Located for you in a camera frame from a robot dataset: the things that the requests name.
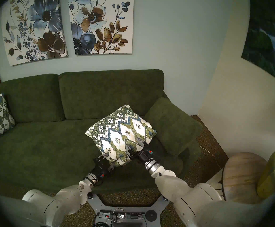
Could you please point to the dark green fabric sofa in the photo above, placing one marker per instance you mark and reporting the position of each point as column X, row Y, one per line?
column 109, row 91

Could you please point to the floral canvas with brown leaves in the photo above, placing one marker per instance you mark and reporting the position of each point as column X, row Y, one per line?
column 99, row 20

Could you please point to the black round base disc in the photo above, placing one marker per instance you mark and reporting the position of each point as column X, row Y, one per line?
column 151, row 215

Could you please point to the round wooden side table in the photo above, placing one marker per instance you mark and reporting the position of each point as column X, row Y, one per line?
column 241, row 174

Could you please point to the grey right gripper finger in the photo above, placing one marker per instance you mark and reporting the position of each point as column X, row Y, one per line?
column 130, row 150
column 141, row 143

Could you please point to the black caster wheel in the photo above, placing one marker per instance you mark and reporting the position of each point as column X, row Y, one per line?
column 90, row 196
column 165, row 199

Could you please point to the black power strip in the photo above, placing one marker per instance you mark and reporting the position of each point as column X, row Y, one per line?
column 135, row 216

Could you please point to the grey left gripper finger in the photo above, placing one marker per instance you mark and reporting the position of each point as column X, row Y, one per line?
column 103, row 157

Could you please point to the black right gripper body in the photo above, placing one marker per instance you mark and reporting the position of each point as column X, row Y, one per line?
column 142, row 155

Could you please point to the floral canvas with blue flowers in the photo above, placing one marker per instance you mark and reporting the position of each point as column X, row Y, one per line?
column 38, row 28

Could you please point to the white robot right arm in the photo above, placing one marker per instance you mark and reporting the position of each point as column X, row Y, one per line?
column 173, row 186

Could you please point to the waterfall landscape wall poster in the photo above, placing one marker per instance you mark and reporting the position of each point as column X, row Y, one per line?
column 267, row 44

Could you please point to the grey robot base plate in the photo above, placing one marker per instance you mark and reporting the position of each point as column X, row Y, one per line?
column 97, row 205

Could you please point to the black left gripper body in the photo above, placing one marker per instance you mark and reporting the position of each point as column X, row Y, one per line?
column 103, row 168

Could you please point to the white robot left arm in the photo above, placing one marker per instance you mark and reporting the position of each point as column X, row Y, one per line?
column 64, row 198

